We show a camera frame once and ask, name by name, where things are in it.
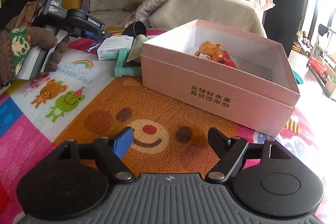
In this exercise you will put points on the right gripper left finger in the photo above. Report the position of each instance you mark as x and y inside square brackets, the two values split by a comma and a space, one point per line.
[110, 152]

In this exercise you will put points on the red plastic basin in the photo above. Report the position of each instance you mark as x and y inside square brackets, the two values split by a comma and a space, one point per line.
[317, 66]

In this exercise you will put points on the white small carton box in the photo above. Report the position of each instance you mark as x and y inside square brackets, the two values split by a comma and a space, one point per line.
[110, 47]

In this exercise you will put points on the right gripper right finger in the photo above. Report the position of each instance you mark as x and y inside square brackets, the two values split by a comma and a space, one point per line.
[230, 152]

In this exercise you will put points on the teal plastic basin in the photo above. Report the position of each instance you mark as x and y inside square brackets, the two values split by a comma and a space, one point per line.
[297, 78]

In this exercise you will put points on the cream lotion tube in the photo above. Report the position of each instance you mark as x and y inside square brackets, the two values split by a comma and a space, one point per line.
[136, 49]

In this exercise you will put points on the orange bear figurine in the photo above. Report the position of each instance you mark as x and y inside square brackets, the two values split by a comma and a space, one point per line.
[212, 51]

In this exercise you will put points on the black cone cup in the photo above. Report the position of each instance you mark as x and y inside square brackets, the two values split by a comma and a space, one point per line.
[135, 29]

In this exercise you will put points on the teal plastic clamp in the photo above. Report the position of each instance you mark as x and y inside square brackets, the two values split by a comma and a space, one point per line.
[121, 69]

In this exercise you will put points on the metal balcony shelf rack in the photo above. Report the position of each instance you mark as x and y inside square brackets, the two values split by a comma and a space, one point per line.
[324, 51]

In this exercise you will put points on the yellow cushion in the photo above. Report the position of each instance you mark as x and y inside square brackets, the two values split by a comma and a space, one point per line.
[71, 4]

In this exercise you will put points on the red packet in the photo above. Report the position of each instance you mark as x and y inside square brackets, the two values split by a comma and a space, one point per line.
[226, 60]

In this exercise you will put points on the colourful cartoon play mat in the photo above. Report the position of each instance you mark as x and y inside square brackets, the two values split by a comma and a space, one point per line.
[83, 100]

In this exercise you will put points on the pink cardboard box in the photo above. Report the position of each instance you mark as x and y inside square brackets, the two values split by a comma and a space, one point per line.
[261, 93]

